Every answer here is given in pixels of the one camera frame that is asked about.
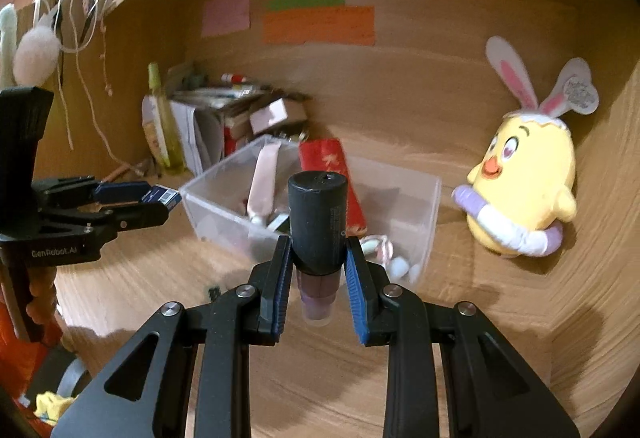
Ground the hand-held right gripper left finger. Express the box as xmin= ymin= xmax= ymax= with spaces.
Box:
xmin=50 ymin=234 xmax=294 ymax=438

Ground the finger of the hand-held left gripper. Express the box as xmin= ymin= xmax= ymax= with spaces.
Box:
xmin=100 ymin=204 xmax=170 ymax=233
xmin=92 ymin=182 xmax=182 ymax=213

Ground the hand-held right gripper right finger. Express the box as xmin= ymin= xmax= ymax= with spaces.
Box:
xmin=345 ymin=235 xmax=583 ymax=438

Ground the clear plastic storage box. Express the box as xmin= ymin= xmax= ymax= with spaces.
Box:
xmin=179 ymin=134 xmax=442 ymax=291

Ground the black and purple bottle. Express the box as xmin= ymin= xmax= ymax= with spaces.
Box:
xmin=287 ymin=171 xmax=349 ymax=326

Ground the red printed packet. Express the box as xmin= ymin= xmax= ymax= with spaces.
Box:
xmin=298 ymin=138 xmax=368 ymax=239

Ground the person's left forearm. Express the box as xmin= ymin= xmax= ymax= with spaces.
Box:
xmin=0 ymin=288 xmax=66 ymax=414

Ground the person's left hand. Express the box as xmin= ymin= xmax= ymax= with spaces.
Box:
xmin=27 ymin=263 xmax=60 ymax=344

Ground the wooden pencil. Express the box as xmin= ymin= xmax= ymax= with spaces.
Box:
xmin=100 ymin=165 xmax=132 ymax=183

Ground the white yellow snack packet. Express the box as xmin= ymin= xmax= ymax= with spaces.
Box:
xmin=141 ymin=95 xmax=171 ymax=169

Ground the yellow-green bottle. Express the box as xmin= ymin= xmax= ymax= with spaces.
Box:
xmin=146 ymin=62 xmax=187 ymax=175

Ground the pale pink tube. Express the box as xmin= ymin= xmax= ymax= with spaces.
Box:
xmin=245 ymin=141 xmax=283 ymax=225

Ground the dark tape roll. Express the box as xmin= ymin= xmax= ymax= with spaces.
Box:
xmin=57 ymin=358 xmax=93 ymax=399

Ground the red white tube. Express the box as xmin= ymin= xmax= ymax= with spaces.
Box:
xmin=220 ymin=72 xmax=261 ymax=86

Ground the white fluffy pompom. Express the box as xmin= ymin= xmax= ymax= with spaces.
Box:
xmin=12 ymin=26 xmax=60 ymax=86

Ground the small pink white box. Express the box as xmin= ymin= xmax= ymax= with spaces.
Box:
xmin=249 ymin=98 xmax=308 ymax=135

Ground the yellow cloth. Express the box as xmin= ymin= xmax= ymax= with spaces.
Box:
xmin=35 ymin=390 xmax=78 ymax=426

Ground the pale green hanging toy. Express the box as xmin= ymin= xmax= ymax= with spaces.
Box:
xmin=0 ymin=4 xmax=17 ymax=88

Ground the pink sticky note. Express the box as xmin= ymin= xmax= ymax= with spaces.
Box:
xmin=201 ymin=0 xmax=251 ymax=37

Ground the yellow chick plush toy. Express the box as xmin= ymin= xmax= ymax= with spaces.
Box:
xmin=451 ymin=36 xmax=601 ymax=259

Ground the orange sticky note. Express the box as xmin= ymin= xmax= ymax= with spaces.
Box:
xmin=263 ymin=6 xmax=376 ymax=46

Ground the green sticky note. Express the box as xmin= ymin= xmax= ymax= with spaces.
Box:
xmin=266 ymin=0 xmax=347 ymax=12

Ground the pink white braided cord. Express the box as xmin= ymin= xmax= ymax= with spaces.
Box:
xmin=360 ymin=234 xmax=396 ymax=263

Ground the white hanging string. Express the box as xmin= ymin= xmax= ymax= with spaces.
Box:
xmin=52 ymin=0 xmax=113 ymax=159

